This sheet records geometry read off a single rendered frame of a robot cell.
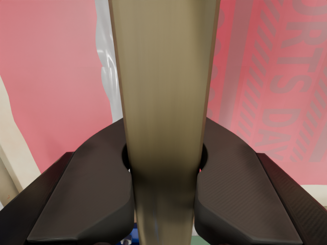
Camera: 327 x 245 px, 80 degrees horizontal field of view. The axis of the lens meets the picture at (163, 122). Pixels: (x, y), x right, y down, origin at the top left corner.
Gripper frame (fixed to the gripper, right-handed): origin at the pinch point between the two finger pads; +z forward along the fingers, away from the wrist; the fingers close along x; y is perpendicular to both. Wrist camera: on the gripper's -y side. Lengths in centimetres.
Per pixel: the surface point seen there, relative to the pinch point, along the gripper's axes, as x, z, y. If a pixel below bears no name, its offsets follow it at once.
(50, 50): -13.7, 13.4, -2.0
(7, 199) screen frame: -26.3, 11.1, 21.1
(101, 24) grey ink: -7.1, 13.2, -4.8
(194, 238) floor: 29, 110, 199
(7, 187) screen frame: -26.3, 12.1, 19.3
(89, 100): -10.2, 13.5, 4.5
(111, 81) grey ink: -6.9, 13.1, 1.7
